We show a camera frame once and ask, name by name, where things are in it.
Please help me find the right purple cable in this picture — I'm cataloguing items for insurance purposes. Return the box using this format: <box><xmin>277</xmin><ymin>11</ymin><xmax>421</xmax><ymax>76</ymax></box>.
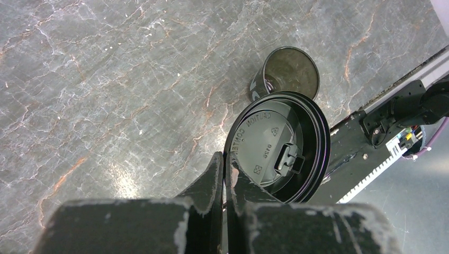
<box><xmin>401</xmin><ymin>117</ymin><xmax>449</xmax><ymax>161</ymax></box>

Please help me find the white toothed cable rail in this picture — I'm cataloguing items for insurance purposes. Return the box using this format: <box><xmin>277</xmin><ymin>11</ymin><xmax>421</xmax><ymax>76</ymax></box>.
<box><xmin>337</xmin><ymin>133</ymin><xmax>422</xmax><ymax>204</ymax></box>

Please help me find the black plastic cup lid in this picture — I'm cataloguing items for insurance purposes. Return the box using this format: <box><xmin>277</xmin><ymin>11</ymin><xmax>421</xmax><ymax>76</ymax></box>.
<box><xmin>223</xmin><ymin>92</ymin><xmax>331</xmax><ymax>203</ymax></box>

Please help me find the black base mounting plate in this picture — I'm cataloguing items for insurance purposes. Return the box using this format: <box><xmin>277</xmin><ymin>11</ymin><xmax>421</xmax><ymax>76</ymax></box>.
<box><xmin>308</xmin><ymin>79</ymin><xmax>427</xmax><ymax>206</ymax></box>

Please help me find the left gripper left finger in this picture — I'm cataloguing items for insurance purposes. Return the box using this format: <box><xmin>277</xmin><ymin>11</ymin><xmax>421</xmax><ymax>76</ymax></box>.
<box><xmin>34</xmin><ymin>152</ymin><xmax>223</xmax><ymax>253</ymax></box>

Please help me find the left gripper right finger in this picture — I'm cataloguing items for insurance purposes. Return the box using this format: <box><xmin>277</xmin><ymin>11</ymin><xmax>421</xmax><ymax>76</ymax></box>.
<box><xmin>224</xmin><ymin>153</ymin><xmax>401</xmax><ymax>253</ymax></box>

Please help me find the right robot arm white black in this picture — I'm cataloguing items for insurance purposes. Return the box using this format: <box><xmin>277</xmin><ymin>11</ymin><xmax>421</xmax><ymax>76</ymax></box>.
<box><xmin>361</xmin><ymin>76</ymin><xmax>448</xmax><ymax>148</ymax></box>

